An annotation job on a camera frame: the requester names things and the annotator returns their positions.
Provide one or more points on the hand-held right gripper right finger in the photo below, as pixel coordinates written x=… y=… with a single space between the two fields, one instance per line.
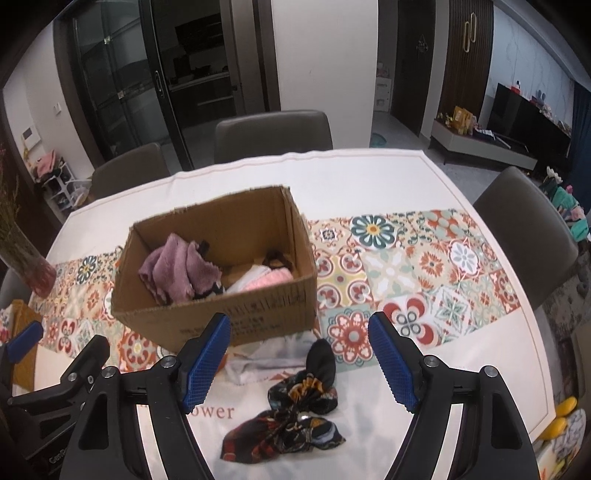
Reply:
x=392 y=360

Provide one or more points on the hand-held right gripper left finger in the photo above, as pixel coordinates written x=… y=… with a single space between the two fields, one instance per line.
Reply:
x=205 y=369

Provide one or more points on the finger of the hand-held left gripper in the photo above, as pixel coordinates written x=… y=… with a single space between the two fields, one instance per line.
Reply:
x=25 y=339
x=90 y=357

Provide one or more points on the thin white cloth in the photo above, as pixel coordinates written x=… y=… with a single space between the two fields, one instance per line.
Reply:
x=258 y=364

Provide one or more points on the cardboard box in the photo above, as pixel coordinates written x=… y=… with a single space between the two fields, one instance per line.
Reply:
x=258 y=304

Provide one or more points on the black floral hair scarf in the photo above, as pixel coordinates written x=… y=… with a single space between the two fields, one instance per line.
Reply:
x=286 y=415

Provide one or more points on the white fluffy cloth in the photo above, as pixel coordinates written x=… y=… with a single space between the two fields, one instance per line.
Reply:
x=244 y=281

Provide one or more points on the purple towel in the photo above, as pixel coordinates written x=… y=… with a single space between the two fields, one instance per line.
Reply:
x=175 y=267

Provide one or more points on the pink fluffy cloth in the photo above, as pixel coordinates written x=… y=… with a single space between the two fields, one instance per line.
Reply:
x=272 y=278

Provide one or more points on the grey dining chair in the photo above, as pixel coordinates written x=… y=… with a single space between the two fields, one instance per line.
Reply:
x=11 y=290
x=129 y=170
x=272 y=136
x=521 y=221

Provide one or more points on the glass vase with dried flowers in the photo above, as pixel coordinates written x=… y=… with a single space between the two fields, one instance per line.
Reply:
x=39 y=277

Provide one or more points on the dark hair accessory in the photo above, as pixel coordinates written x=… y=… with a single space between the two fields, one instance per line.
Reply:
x=277 y=261

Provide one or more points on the shoe rack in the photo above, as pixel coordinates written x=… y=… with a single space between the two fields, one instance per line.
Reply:
x=60 y=184

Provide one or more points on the yellow plush toy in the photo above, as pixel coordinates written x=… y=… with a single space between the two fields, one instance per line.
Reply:
x=561 y=408

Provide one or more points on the floral printed tablecloth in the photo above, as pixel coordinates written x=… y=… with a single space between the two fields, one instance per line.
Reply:
x=369 y=184

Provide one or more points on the blue waste bin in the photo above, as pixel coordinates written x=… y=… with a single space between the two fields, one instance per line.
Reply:
x=379 y=141

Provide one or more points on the white television cabinet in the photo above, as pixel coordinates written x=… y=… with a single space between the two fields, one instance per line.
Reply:
x=480 y=147

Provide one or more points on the yellow snack bags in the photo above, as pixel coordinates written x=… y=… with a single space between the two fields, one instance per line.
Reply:
x=461 y=120

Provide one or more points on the white storage drawers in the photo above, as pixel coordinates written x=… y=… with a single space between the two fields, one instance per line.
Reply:
x=383 y=94

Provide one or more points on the dark sliding glass door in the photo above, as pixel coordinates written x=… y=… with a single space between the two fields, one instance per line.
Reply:
x=115 y=83

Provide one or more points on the black television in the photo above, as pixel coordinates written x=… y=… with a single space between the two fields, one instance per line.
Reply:
x=526 y=120

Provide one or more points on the blue curtain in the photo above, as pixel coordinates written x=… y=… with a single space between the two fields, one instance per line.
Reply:
x=581 y=120

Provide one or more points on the white wall intercom panel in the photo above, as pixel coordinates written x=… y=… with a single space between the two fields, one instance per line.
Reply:
x=29 y=137

